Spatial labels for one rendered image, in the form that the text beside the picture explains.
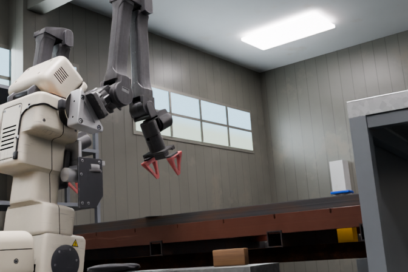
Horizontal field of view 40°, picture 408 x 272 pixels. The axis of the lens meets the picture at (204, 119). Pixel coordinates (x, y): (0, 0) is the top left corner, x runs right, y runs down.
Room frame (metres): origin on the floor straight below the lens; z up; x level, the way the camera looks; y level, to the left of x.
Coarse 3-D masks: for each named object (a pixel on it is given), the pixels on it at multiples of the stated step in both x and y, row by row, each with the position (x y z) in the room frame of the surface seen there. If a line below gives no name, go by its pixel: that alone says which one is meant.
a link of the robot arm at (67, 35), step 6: (66, 30) 2.08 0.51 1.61; (66, 36) 2.08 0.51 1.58; (72, 36) 2.11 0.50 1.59; (66, 42) 2.08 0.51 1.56; (72, 42) 2.11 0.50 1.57; (54, 48) 2.11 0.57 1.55; (60, 48) 2.09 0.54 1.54; (66, 48) 2.11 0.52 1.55; (54, 54) 2.11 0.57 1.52; (60, 54) 2.10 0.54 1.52; (66, 54) 2.12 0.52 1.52
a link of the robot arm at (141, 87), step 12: (144, 0) 1.82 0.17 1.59; (132, 12) 1.84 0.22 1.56; (144, 12) 1.83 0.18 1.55; (132, 24) 1.85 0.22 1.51; (144, 24) 1.86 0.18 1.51; (132, 36) 1.85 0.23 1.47; (144, 36) 1.86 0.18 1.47; (132, 48) 1.85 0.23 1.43; (144, 48) 1.85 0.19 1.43; (132, 60) 1.85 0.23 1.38; (144, 60) 1.85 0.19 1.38; (132, 72) 1.86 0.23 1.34; (144, 72) 1.85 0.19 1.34; (132, 84) 1.86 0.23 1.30; (144, 84) 1.84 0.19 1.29; (144, 96) 1.83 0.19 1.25; (132, 108) 1.86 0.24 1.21; (144, 108) 1.83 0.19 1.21
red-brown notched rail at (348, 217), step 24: (264, 216) 1.80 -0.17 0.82; (288, 216) 1.76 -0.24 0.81; (312, 216) 1.72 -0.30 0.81; (336, 216) 1.69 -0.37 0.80; (360, 216) 1.65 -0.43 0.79; (96, 240) 2.14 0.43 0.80; (120, 240) 2.09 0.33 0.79; (144, 240) 2.03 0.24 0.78; (168, 240) 1.98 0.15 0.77; (192, 240) 1.94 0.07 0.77
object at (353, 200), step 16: (240, 208) 1.89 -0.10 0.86; (256, 208) 1.86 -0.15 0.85; (272, 208) 1.83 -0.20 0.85; (288, 208) 1.81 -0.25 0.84; (304, 208) 1.78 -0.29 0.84; (320, 208) 1.76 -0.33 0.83; (96, 224) 2.20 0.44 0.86; (112, 224) 2.16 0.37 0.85; (128, 224) 2.12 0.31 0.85; (144, 224) 2.08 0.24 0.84; (160, 224) 2.05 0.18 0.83
